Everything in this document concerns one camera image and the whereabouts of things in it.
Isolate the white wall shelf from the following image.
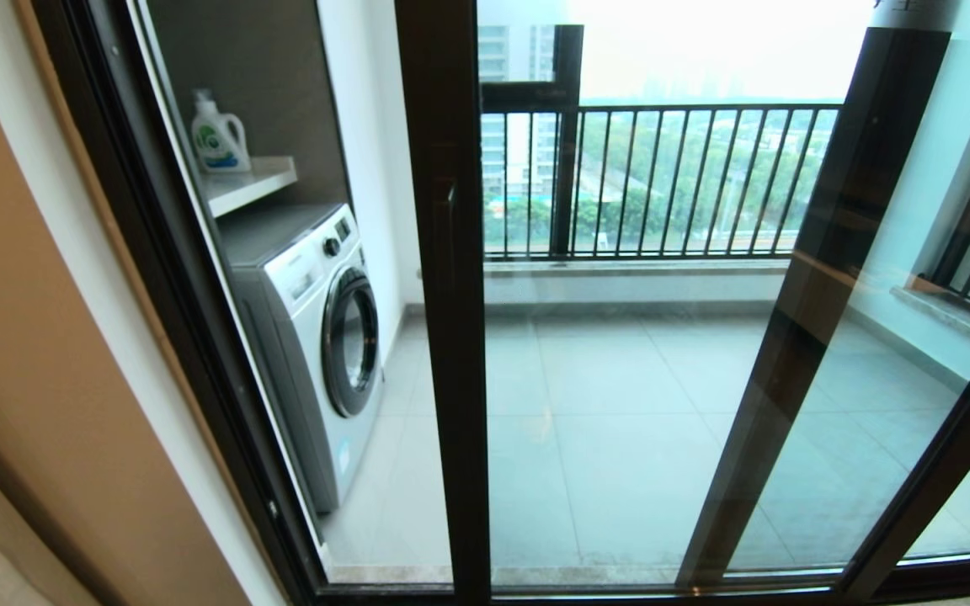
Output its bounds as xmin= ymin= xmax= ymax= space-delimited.
xmin=203 ymin=156 xmax=299 ymax=218

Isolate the brown framed fixed glass door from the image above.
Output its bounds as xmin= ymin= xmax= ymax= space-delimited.
xmin=677 ymin=0 xmax=970 ymax=590

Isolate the dark framed sliding glass door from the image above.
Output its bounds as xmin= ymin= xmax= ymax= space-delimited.
xmin=30 ymin=0 xmax=970 ymax=606

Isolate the long black balcony railing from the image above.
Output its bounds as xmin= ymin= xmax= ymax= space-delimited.
xmin=481 ymin=103 xmax=844 ymax=260

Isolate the white detergent bottle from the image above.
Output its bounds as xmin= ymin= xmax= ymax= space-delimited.
xmin=190 ymin=88 xmax=252 ymax=173

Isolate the brown framed sliding glass door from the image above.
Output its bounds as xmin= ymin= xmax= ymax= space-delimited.
xmin=395 ymin=0 xmax=970 ymax=605

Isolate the white front-load washing machine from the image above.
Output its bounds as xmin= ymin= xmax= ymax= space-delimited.
xmin=220 ymin=202 xmax=385 ymax=514

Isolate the long grey stone sill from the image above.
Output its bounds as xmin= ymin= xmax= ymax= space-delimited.
xmin=416 ymin=259 xmax=789 ymax=279

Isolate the dark window frame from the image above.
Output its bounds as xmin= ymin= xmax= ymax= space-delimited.
xmin=478 ymin=25 xmax=584 ymax=258

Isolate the short grey stone sill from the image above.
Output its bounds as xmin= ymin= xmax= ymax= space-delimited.
xmin=889 ymin=284 xmax=970 ymax=364

